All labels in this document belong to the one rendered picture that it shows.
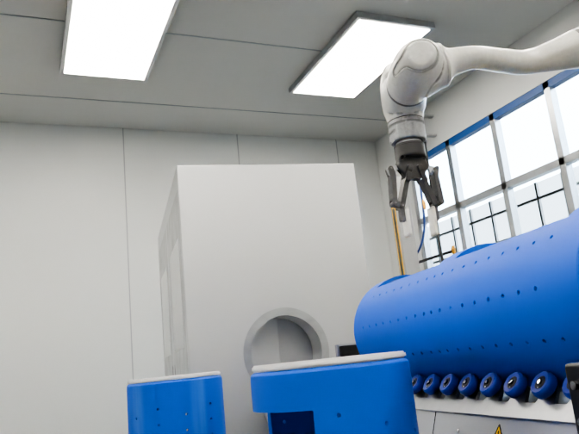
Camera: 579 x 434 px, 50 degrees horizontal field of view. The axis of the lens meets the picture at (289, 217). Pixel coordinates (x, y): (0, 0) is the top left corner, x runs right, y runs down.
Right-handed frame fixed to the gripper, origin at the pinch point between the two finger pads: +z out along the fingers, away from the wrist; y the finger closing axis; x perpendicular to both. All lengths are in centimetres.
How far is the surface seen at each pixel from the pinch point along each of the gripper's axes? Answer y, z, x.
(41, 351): 135, -1, -438
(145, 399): 64, 35, -56
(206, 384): 46, 33, -55
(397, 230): -33, -17, -81
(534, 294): 10, 23, 52
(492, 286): 9.9, 20.5, 40.9
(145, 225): 46, -111, -451
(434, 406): 7.8, 41.0, 10.0
